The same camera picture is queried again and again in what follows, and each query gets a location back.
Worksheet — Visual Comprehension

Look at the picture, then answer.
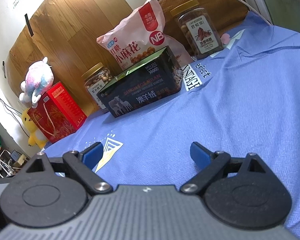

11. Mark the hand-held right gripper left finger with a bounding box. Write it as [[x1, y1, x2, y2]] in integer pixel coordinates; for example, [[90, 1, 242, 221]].
[[25, 142, 113, 195]]

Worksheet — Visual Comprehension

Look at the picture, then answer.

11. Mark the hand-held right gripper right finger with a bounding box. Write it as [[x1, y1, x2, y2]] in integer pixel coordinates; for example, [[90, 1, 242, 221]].
[[179, 141, 267, 195]]

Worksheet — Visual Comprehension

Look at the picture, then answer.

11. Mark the black cardboard box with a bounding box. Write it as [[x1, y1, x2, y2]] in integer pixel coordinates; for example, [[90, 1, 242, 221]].
[[97, 46, 184, 118]]

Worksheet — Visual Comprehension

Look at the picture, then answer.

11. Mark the red gift box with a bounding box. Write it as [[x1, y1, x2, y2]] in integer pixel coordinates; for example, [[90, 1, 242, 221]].
[[27, 97, 78, 143]]

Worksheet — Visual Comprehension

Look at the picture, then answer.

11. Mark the red carton box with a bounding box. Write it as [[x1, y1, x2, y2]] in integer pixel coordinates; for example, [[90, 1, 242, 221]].
[[43, 82, 87, 131]]

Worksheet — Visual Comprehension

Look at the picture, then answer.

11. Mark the blue printed blanket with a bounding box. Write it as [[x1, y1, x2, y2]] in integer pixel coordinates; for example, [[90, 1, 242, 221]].
[[37, 11, 300, 240]]

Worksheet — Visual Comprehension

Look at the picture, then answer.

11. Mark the yellow duck plush toy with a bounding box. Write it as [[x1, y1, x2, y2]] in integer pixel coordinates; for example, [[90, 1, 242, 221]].
[[21, 107, 48, 149]]

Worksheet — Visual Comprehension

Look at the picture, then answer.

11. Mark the beige power strip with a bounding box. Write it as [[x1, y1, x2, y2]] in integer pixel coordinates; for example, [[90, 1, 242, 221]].
[[11, 154, 30, 168]]

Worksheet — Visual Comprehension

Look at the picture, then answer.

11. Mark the cashew jar with gold lid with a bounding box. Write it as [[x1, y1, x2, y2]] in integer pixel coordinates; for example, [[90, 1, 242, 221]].
[[81, 62, 115, 111]]

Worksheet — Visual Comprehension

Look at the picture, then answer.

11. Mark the pink and blue plush toy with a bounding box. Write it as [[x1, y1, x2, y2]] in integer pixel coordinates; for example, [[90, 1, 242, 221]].
[[19, 57, 53, 103]]

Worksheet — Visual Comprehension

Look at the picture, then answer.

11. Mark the wooden headboard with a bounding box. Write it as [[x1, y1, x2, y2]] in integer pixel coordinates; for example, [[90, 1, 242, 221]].
[[5, 0, 250, 117]]

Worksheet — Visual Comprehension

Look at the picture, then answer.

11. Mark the pecan jar with gold lid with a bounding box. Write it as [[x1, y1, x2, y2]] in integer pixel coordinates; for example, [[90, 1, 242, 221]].
[[170, 0, 224, 57]]

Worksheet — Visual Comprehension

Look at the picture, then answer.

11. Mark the large pink snack bag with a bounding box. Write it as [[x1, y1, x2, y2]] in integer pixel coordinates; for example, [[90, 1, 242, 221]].
[[97, 0, 193, 71]]

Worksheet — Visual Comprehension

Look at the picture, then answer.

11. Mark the white cable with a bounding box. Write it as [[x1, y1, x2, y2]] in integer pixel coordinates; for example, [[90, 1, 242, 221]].
[[204, 0, 274, 26]]

